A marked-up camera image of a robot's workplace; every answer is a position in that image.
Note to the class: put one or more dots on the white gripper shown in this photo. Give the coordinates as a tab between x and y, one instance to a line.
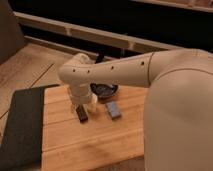
81	94

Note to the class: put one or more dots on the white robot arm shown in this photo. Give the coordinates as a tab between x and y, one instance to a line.
178	109

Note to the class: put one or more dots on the small black box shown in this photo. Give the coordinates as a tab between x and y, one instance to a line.
82	115

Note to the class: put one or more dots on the dark round bowl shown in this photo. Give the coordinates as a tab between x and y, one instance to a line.
104	90

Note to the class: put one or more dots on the blue grey sponge block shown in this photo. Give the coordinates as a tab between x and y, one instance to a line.
113	110

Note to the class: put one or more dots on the black table clamp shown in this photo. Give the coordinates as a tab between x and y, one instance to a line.
100	57

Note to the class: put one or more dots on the dark grey mat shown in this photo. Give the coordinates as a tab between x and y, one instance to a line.
22	138

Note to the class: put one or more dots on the wooden rail shelf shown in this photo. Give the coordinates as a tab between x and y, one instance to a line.
94	35

